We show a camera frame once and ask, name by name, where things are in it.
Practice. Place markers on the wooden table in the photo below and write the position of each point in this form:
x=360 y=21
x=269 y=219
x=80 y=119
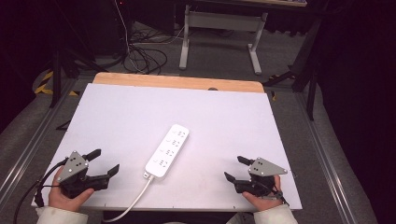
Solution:
x=174 y=81

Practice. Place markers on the metal floor rail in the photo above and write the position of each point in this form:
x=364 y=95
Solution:
x=327 y=161
x=28 y=155

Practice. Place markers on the yellow black floor tape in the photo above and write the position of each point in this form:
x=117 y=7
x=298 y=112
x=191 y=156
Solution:
x=43 y=85

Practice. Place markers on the person's right hand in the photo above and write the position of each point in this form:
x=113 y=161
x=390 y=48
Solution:
x=264 y=202

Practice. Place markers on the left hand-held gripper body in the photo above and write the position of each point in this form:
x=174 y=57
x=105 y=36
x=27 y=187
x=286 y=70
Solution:
x=74 y=174

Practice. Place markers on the white metal desk frame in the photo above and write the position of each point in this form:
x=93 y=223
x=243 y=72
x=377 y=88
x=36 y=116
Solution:
x=222 y=20

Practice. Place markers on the black metal stand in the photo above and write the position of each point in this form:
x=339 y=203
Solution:
x=56 y=77
x=306 y=68

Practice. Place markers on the white board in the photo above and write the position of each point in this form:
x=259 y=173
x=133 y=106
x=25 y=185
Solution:
x=186 y=109

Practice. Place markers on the person's left hand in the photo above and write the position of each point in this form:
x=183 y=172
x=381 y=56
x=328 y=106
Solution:
x=63 y=200

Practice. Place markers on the white power strip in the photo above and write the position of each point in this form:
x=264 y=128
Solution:
x=168 y=149

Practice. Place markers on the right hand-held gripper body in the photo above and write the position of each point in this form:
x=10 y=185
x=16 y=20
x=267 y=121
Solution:
x=263 y=169

